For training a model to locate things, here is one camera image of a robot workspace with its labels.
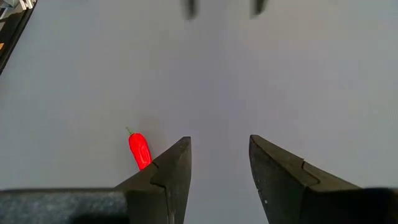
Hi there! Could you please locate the red toy chili pepper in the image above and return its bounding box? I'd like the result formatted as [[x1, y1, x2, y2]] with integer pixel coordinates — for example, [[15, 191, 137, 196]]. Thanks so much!
[[125, 126, 154, 171]]

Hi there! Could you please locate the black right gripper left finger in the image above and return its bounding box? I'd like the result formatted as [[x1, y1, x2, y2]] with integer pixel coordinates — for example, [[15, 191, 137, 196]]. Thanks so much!
[[114, 136, 192, 224]]

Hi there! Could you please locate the black aluminium table frame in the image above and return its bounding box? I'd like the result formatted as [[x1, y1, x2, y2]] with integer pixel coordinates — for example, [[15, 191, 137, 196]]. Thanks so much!
[[0, 0, 39, 76]]

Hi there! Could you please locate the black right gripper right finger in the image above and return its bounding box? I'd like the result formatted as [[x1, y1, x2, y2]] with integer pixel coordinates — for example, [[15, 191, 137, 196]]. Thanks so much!
[[248, 134, 369, 224]]

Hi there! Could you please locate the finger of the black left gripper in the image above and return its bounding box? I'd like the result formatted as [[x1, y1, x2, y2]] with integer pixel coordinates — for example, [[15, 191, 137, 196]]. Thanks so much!
[[182, 0, 198, 20], [251, 0, 268, 16]]

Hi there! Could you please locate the dark grey table mat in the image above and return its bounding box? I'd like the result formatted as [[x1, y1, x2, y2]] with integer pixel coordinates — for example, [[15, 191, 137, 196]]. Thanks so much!
[[0, 0, 398, 224]]

